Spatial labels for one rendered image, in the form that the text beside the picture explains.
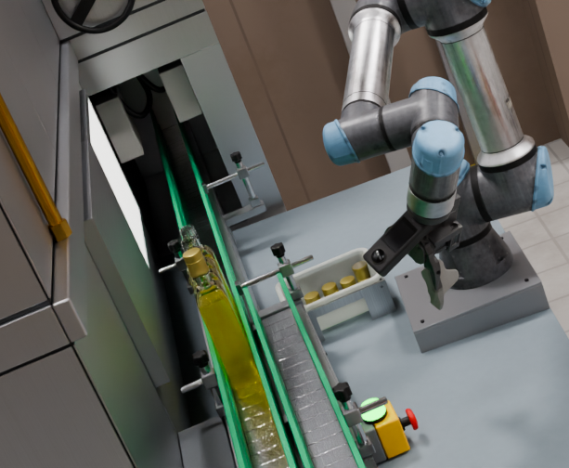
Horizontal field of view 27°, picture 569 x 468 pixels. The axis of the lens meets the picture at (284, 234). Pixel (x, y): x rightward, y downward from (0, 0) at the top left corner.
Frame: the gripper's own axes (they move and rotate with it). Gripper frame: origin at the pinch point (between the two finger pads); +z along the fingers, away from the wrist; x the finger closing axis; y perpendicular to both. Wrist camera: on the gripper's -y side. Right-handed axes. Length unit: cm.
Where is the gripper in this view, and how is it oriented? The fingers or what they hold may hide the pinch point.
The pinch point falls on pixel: (407, 282)
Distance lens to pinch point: 201.4
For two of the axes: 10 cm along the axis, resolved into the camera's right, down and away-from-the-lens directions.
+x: -5.9, -6.3, 5.0
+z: -0.1, 6.2, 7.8
